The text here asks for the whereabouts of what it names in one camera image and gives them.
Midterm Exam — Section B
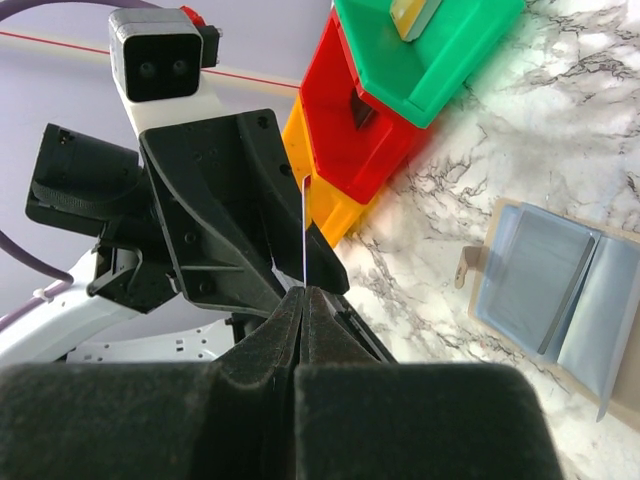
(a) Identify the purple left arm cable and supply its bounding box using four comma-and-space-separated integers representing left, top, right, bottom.
0, 0, 166, 331

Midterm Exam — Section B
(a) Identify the red plastic bin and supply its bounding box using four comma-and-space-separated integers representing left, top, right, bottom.
300, 10, 433, 204

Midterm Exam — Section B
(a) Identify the yellow plastic bin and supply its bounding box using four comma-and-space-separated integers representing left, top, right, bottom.
282, 96, 380, 247

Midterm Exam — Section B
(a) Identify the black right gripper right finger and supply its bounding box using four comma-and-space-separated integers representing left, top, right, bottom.
294, 287, 562, 479

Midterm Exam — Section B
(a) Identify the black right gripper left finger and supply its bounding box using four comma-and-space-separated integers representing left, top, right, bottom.
1, 287, 304, 479

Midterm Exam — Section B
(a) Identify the dark credit card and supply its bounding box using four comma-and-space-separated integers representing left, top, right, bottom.
486, 205, 597, 355

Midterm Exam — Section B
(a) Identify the green plastic bin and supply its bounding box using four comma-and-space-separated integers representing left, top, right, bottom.
335, 0, 525, 128

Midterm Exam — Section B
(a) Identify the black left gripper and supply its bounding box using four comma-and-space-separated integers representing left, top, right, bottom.
25, 109, 285, 316

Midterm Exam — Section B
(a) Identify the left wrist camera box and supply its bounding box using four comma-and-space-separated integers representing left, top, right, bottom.
109, 7, 226, 135

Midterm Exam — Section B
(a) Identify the beige card holder wallet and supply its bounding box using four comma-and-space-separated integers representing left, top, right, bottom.
455, 198, 639, 429

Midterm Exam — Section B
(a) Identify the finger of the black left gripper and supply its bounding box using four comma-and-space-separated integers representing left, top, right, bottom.
306, 223, 349, 295

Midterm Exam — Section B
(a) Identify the yellow card in green bin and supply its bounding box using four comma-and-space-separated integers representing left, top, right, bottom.
389, 0, 441, 42

